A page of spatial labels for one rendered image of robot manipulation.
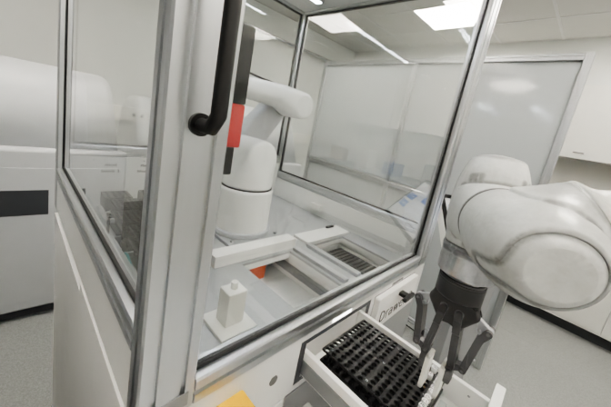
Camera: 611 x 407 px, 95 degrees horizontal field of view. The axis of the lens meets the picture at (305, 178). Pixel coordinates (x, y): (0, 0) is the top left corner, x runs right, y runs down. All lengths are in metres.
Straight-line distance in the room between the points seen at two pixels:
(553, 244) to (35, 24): 3.59
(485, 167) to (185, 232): 0.44
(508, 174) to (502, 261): 0.19
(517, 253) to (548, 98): 1.95
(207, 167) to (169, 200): 0.06
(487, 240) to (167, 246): 0.36
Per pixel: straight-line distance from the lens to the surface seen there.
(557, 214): 0.35
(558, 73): 2.27
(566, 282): 0.34
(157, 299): 0.41
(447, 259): 0.54
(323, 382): 0.73
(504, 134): 2.24
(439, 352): 1.73
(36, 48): 3.57
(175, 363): 0.50
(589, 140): 3.82
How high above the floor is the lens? 1.39
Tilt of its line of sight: 11 degrees down
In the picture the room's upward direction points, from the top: 11 degrees clockwise
